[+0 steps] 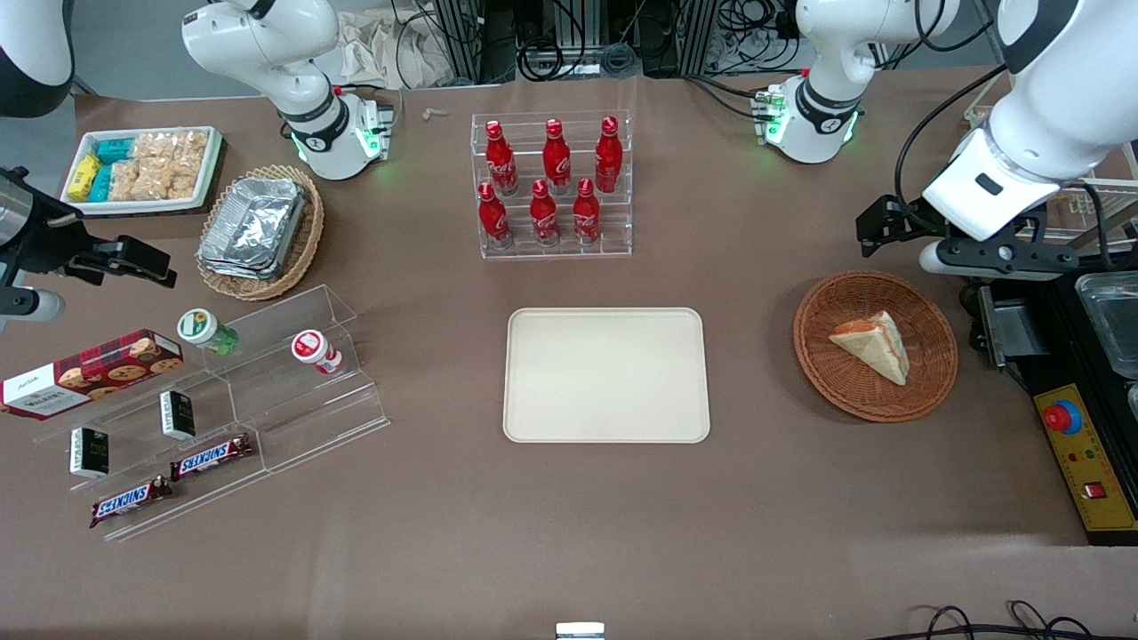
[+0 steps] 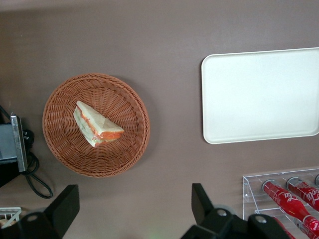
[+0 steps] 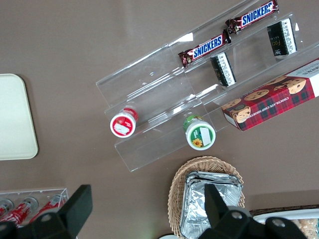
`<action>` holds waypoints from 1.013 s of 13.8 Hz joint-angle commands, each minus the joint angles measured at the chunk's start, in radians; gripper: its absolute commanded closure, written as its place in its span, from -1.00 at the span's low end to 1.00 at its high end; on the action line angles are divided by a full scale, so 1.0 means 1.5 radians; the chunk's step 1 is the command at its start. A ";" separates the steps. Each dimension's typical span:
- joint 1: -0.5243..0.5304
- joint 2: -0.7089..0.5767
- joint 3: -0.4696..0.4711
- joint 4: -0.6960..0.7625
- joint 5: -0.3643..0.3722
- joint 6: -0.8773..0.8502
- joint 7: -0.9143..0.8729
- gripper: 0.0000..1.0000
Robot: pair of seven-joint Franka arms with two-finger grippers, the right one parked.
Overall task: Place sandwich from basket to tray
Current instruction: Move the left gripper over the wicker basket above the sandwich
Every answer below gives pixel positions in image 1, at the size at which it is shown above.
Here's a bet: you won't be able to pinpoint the clear rice cracker bag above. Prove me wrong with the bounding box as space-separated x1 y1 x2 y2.
108 160 202 203
133 131 211 171

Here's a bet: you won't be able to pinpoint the crumpled beige cloth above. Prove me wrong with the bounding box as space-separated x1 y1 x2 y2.
336 7 456 91

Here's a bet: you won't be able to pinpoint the Snickers chocolate bar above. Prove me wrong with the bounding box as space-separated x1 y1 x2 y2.
168 432 255 482
88 475 175 531

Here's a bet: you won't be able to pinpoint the red tartan cookie box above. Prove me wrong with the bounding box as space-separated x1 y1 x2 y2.
0 328 186 421

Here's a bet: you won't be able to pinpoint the black floor cables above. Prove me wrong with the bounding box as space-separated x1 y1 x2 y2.
887 599 1138 640

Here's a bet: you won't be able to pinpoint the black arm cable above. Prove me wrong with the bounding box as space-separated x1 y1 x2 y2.
893 64 1011 234

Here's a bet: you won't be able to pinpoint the black cable bundle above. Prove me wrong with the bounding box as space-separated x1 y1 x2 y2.
507 0 643 83

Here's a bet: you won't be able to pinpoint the triangular wrapped sandwich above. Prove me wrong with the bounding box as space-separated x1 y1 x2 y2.
829 310 911 387

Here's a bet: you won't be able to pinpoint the red lid cup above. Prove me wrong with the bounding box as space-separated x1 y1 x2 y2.
291 329 344 377

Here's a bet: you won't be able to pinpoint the round brown wicker basket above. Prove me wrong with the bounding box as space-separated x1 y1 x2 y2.
793 270 959 423

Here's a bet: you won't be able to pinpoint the clear plastic container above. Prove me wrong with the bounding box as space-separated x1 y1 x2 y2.
1075 270 1138 385

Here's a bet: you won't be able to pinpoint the red cola bottle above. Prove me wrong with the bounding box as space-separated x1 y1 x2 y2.
572 177 603 246
485 120 520 197
477 180 513 249
594 116 624 195
541 117 573 196
529 179 562 248

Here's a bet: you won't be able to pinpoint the green lid cup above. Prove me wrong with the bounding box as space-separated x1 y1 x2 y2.
176 308 240 357

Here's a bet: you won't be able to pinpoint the small black white box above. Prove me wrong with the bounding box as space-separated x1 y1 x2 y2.
159 389 197 442
68 427 111 480

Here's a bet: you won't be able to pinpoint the clear acrylic bottle rack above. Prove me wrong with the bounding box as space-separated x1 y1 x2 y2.
470 110 635 261

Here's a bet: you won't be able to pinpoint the white rectangular snack tray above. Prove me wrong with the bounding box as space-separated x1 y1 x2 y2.
60 126 222 214

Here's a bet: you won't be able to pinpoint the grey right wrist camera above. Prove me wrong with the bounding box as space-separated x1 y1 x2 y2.
0 288 66 329

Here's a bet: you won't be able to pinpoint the oval light wicker basket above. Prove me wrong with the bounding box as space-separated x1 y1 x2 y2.
195 164 326 302

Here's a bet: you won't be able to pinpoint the yellow snack pack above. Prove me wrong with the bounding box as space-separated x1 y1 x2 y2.
68 153 102 203

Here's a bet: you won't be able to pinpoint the beige rectangular tray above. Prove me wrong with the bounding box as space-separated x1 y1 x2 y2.
503 308 712 444

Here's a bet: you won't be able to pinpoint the clear acrylic stepped shelf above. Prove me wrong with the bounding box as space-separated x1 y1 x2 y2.
34 284 393 544

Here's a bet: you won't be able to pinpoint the stack of foil trays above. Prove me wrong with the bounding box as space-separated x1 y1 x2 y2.
196 176 309 282

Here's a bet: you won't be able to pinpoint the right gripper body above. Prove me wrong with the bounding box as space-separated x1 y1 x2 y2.
0 169 91 287

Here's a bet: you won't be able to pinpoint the black yellow control box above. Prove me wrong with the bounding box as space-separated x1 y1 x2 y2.
965 267 1138 547

